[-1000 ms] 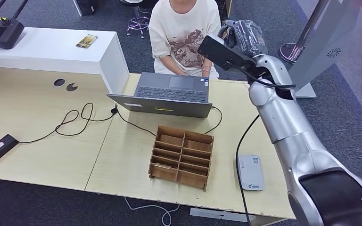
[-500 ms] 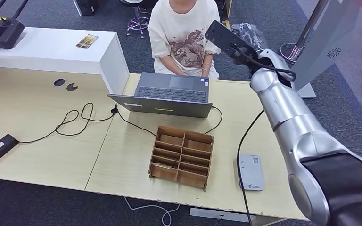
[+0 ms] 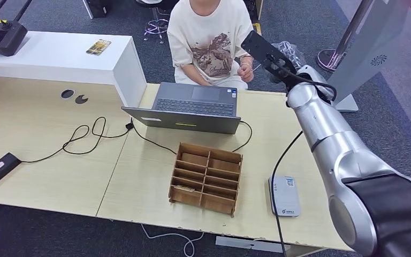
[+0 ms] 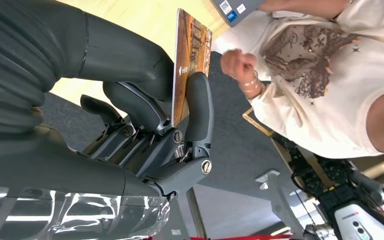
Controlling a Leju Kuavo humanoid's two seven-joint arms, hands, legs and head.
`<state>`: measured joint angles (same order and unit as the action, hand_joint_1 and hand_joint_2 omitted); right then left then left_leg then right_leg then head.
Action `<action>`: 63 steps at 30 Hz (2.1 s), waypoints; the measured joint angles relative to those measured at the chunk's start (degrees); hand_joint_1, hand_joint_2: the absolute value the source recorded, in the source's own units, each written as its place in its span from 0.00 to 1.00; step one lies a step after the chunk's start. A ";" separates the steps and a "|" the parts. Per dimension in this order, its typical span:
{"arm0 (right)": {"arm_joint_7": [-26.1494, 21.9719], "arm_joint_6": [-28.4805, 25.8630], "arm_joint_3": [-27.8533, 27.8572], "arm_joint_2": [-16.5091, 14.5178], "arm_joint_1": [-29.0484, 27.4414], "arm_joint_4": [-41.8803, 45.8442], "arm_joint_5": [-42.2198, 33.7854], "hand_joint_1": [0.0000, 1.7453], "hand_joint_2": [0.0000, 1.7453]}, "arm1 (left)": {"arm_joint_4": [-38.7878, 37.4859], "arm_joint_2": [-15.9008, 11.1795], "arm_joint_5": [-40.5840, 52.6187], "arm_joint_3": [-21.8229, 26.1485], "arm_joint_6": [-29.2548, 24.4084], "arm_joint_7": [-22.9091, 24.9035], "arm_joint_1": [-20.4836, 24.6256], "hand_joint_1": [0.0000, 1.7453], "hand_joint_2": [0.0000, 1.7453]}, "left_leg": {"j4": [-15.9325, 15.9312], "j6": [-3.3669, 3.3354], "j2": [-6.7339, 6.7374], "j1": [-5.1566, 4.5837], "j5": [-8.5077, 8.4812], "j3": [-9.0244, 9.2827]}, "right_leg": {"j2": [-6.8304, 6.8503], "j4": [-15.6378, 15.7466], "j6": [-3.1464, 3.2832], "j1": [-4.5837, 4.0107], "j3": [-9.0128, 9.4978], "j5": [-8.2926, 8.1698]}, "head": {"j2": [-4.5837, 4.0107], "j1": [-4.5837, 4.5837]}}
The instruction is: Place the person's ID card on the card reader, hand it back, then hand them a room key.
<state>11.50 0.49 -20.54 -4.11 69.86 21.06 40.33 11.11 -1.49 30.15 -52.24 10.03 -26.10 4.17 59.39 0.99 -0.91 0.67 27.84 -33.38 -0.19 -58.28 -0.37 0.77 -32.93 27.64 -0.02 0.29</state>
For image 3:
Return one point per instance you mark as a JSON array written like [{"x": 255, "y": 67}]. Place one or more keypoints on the person's left hand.
[{"x": 246, "y": 73}]

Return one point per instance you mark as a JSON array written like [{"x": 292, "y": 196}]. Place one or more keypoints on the black power adapter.
[{"x": 0, "y": 169}]

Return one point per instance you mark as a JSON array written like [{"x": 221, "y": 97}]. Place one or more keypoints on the chrome stool base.
[{"x": 157, "y": 26}]

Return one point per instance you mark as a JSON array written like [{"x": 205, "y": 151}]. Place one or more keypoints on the grey card reader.
[{"x": 285, "y": 197}]

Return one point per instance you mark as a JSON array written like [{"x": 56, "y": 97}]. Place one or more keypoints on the person's left forearm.
[{"x": 247, "y": 59}]

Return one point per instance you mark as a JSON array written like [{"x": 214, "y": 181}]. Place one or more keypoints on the grey laptop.
[{"x": 195, "y": 106}]

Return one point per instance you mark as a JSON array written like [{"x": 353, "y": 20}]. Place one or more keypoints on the wooden compartment organizer box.
[{"x": 205, "y": 174}]

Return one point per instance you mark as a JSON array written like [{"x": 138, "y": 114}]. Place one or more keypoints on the grey kiosk stand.
[{"x": 379, "y": 39}]

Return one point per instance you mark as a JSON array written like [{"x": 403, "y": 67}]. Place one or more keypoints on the white counter block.
[{"x": 56, "y": 58}]

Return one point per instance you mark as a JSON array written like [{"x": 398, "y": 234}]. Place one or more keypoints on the person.
[{"x": 207, "y": 39}]

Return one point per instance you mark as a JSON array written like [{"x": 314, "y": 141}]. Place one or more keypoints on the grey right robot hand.
[{"x": 294, "y": 55}]

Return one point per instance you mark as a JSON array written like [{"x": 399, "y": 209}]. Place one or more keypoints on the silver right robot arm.
[{"x": 333, "y": 142}]

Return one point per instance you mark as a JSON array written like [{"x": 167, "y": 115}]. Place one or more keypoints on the black cabinet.
[{"x": 97, "y": 7}]

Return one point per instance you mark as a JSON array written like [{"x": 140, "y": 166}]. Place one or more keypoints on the room key card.
[
  {"x": 185, "y": 188},
  {"x": 257, "y": 67}
]

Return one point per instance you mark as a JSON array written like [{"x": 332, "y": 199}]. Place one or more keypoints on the grey metal desk bracket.
[{"x": 251, "y": 244}]

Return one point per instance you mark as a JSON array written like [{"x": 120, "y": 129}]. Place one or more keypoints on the black controller with antennas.
[{"x": 0, "y": 37}]

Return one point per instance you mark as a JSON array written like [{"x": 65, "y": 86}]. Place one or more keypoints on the person's right forearm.
[{"x": 195, "y": 75}]

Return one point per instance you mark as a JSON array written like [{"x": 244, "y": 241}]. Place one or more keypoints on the black wrist camera with pale box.
[{"x": 262, "y": 49}]

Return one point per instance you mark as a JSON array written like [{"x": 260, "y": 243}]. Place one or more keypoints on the yellow printed card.
[{"x": 98, "y": 47}]

